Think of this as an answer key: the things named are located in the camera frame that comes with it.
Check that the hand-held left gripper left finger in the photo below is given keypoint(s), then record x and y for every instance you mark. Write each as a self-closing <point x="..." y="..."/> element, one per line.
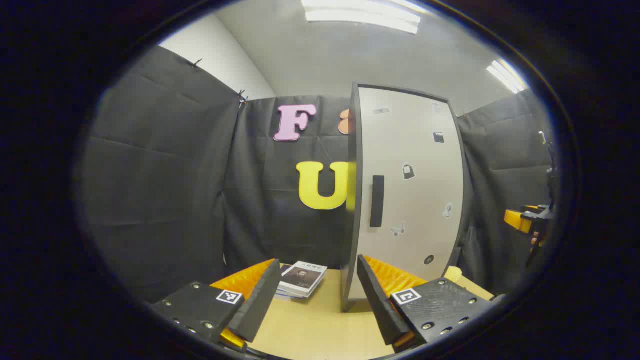
<point x="260" y="305"/>

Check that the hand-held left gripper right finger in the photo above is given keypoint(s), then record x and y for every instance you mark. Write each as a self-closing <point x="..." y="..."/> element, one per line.
<point x="380" y="305"/>

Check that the beige cabinet door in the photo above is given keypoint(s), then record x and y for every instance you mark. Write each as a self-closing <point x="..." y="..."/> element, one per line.
<point x="415" y="200"/>

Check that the dark blue cover book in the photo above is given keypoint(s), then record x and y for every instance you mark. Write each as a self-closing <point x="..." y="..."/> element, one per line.
<point x="285" y="269"/>

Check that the white book with portrait cover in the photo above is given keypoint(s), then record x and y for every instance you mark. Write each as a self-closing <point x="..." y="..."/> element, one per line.
<point x="305" y="277"/>

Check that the black backdrop cloth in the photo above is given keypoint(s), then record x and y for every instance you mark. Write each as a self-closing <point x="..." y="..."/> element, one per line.
<point x="165" y="175"/>

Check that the dark grey cabinet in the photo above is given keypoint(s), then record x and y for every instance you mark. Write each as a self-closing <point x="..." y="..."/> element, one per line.
<point x="351" y="225"/>

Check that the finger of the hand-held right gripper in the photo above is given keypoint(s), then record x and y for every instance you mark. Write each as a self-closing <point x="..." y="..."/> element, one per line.
<point x="517" y="221"/>

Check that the small ceiling light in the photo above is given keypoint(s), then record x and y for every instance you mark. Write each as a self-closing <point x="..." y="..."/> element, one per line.
<point x="506" y="76"/>

